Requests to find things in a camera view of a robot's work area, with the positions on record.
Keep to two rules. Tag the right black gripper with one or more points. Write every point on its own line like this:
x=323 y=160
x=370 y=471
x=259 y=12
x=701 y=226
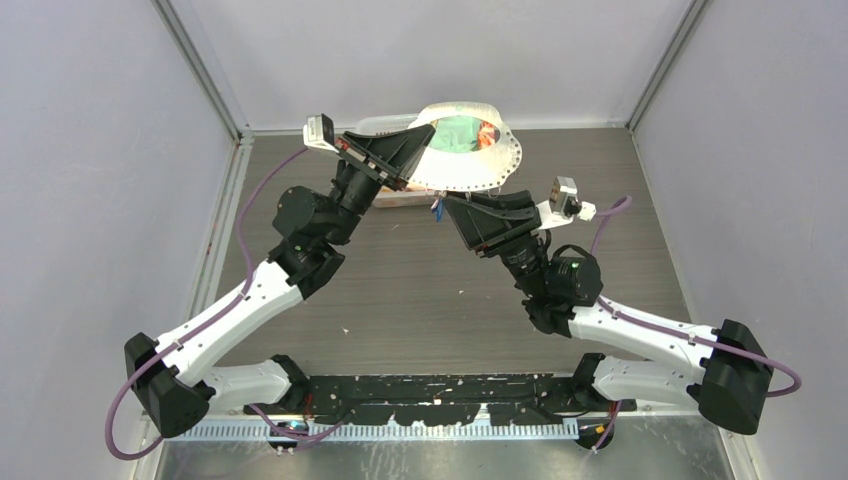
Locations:
x=492 y=221

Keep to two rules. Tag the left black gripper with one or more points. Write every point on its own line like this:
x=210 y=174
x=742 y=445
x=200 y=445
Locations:
x=394 y=155

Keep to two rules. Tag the perforated metal key plate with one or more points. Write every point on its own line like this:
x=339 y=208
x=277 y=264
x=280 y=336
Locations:
x=466 y=172

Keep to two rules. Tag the blue plastic key tag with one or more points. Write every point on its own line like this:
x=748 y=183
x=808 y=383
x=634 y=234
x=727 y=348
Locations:
x=437 y=209

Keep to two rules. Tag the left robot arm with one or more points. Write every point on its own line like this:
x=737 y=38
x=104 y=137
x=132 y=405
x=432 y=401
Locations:
x=176 y=376

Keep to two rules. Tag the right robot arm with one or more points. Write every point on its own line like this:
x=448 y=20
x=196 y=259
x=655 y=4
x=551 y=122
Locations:
x=721 y=372

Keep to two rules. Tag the white perforated plastic basket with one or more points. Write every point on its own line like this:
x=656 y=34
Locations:
x=412 y=195

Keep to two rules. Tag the green patterned cloth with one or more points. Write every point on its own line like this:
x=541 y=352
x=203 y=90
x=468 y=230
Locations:
x=456 y=134

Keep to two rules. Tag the orange patterned cloth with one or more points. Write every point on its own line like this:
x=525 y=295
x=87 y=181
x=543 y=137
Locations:
x=487 y=135

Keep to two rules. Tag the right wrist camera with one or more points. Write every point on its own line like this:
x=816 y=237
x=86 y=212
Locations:
x=563 y=199

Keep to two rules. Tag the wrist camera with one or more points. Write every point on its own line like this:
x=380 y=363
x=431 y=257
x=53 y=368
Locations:
x=318 y=133
x=563 y=199

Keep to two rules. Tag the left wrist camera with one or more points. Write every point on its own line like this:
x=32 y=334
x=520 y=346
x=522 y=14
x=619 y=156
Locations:
x=318 y=133

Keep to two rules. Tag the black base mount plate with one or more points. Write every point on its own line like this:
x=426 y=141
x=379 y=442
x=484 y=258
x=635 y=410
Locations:
x=435 y=399

